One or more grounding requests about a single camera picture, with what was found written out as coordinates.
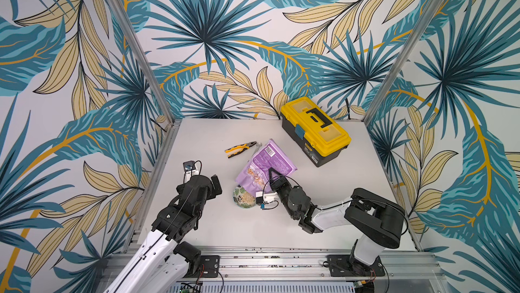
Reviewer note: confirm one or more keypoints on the yellow black pliers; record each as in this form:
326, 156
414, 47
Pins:
238, 149

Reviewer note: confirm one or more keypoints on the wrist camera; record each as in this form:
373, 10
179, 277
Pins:
267, 201
191, 168

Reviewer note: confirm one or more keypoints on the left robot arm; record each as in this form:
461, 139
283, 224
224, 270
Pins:
165, 257

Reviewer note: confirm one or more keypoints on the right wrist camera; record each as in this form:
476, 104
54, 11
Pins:
267, 201

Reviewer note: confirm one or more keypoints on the left aluminium frame post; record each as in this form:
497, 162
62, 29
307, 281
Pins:
128, 31

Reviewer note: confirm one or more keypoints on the aluminium frame post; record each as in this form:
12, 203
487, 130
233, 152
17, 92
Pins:
416, 33
128, 31

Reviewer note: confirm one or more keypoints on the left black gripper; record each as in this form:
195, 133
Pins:
211, 192

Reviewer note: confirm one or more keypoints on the right aluminium frame post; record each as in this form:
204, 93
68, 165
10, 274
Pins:
416, 33

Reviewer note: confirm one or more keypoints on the purple oats bag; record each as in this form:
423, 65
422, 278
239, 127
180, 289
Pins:
266, 165

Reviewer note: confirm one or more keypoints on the yellow black toolbox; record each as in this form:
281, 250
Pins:
317, 134

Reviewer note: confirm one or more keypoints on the aluminium front rail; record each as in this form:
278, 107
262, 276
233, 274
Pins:
307, 270

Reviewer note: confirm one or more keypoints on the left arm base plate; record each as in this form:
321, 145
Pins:
206, 266

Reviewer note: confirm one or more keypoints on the green leaf pattern bowl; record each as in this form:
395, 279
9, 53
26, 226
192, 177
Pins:
243, 198

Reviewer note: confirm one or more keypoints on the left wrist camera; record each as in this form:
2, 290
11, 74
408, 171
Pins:
191, 168

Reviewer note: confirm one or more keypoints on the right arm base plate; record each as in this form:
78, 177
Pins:
346, 266

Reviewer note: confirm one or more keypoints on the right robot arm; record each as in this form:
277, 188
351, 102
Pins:
379, 220

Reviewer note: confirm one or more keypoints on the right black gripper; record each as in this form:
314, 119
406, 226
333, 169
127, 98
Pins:
280, 187

